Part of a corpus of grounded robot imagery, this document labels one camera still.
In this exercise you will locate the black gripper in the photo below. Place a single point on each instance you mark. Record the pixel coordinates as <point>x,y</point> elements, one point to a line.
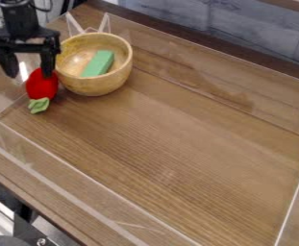
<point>44,40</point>

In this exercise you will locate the red plush strawberry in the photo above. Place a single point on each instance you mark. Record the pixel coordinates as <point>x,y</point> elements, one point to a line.
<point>41,89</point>

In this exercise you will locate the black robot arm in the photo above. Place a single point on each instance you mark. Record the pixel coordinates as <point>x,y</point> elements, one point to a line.
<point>21,17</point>

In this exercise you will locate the wooden bowl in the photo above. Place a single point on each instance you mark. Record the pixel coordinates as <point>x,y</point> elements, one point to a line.
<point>78,50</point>

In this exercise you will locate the green rectangular block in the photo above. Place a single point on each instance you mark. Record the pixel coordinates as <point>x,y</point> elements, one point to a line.
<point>100,64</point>

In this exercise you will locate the clear acrylic tray walls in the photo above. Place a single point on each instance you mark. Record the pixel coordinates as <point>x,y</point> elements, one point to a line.
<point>182,160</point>

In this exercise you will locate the black table leg bracket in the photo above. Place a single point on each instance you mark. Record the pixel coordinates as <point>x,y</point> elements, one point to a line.
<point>28,233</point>

